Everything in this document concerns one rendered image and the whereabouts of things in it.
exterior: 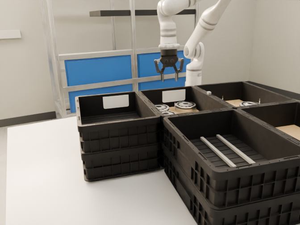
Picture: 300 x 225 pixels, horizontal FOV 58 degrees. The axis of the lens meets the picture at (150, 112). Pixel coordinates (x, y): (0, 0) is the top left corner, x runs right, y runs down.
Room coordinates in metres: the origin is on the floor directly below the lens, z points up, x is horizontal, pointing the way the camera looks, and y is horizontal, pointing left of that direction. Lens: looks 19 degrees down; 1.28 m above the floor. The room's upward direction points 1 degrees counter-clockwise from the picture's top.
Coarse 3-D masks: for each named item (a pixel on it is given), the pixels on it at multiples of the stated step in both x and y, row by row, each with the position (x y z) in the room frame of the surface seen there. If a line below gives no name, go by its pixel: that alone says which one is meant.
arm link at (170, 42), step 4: (168, 36) 1.23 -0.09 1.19; (172, 36) 1.23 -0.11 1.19; (160, 40) 1.25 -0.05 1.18; (164, 40) 1.23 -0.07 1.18; (168, 40) 1.22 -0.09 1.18; (172, 40) 1.23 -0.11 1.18; (176, 40) 1.25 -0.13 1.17; (160, 44) 1.25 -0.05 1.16; (164, 44) 1.21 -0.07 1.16; (168, 44) 1.19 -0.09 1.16; (172, 44) 1.19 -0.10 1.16; (176, 44) 1.19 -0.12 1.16; (160, 48) 1.19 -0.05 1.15; (164, 48) 1.19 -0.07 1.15; (168, 48) 1.18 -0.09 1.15; (172, 48) 1.18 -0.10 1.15; (176, 48) 1.18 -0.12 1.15
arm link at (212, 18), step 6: (222, 0) 1.35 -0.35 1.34; (228, 0) 1.36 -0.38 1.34; (216, 6) 1.38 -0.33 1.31; (222, 6) 1.38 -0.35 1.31; (204, 12) 1.45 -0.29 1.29; (210, 12) 1.41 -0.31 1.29; (216, 12) 1.40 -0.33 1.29; (222, 12) 1.42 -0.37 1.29; (204, 18) 1.44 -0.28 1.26; (210, 18) 1.42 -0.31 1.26; (216, 18) 1.42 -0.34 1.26; (210, 24) 1.44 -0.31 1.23; (216, 24) 1.45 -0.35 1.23
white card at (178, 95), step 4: (164, 92) 1.34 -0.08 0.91; (168, 92) 1.35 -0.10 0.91; (172, 92) 1.35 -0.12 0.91; (176, 92) 1.36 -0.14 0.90; (180, 92) 1.36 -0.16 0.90; (184, 92) 1.37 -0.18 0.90; (164, 96) 1.34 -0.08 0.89; (168, 96) 1.35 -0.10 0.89; (172, 96) 1.35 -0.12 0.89; (176, 96) 1.36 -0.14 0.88; (180, 96) 1.36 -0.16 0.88; (184, 96) 1.37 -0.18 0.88; (164, 100) 1.34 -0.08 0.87; (168, 100) 1.35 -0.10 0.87; (172, 100) 1.35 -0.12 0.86; (176, 100) 1.36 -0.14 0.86; (180, 100) 1.36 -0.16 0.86
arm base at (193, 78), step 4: (188, 72) 1.59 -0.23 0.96; (192, 72) 1.57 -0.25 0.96; (196, 72) 1.57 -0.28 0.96; (200, 72) 1.59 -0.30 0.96; (188, 76) 1.59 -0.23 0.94; (192, 76) 1.57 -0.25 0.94; (196, 76) 1.57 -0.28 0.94; (200, 76) 1.59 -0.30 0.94; (188, 80) 1.59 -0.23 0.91; (192, 80) 1.57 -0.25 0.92; (196, 80) 1.57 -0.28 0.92; (200, 80) 1.59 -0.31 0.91; (188, 84) 1.59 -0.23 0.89; (192, 84) 1.57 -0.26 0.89; (196, 84) 1.57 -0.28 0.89; (200, 84) 1.59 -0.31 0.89
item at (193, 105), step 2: (178, 102) 1.32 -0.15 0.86; (180, 102) 1.33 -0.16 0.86; (190, 102) 1.32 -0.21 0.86; (192, 102) 1.32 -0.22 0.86; (176, 104) 1.29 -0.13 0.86; (178, 104) 1.30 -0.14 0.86; (180, 104) 1.29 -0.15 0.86; (192, 104) 1.28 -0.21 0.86; (194, 104) 1.28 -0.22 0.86; (176, 106) 1.27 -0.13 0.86; (178, 106) 1.26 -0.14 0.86; (180, 106) 1.26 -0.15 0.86; (182, 106) 1.26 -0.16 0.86; (184, 106) 1.26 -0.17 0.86; (186, 106) 1.26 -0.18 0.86; (188, 106) 1.26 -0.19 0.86; (190, 106) 1.26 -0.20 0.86; (192, 106) 1.25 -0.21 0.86; (194, 106) 1.26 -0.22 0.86
